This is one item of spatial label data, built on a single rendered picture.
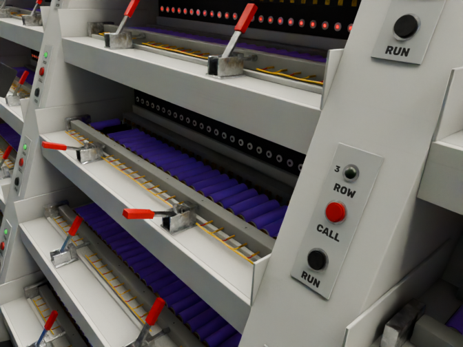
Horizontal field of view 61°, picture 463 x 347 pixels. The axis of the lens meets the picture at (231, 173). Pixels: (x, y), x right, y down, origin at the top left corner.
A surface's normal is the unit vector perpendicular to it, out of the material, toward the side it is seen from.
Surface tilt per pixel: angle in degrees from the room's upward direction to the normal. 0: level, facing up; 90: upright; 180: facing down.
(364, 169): 90
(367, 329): 90
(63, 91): 90
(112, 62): 111
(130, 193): 21
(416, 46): 90
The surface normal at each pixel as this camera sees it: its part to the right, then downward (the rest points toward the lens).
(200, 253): 0.04, -0.91
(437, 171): -0.75, 0.25
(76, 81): 0.66, 0.33
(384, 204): -0.68, -0.09
